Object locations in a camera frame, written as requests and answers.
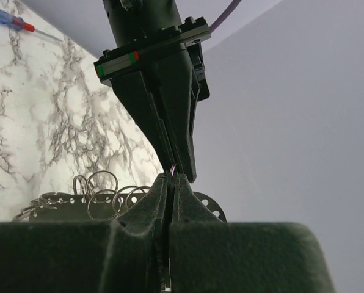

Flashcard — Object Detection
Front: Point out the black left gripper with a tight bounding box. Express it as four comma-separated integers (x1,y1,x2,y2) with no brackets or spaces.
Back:
94,17,211,183

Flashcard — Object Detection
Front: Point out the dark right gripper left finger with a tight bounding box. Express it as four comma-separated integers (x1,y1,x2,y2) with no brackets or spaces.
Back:
0,174,170,292

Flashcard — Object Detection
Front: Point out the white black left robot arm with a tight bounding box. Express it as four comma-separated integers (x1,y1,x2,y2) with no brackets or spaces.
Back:
94,1,211,182

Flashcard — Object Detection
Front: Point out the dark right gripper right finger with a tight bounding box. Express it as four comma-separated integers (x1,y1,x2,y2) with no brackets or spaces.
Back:
169,174,335,292

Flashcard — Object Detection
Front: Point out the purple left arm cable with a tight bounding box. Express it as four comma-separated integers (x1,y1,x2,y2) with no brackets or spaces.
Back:
209,0,244,33

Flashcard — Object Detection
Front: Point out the clear plastic key organizer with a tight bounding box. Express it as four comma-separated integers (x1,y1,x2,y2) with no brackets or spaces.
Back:
26,189,146,222

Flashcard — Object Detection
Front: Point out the blue red handled screwdriver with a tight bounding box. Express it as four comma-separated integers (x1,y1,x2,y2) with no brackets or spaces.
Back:
0,9,62,42

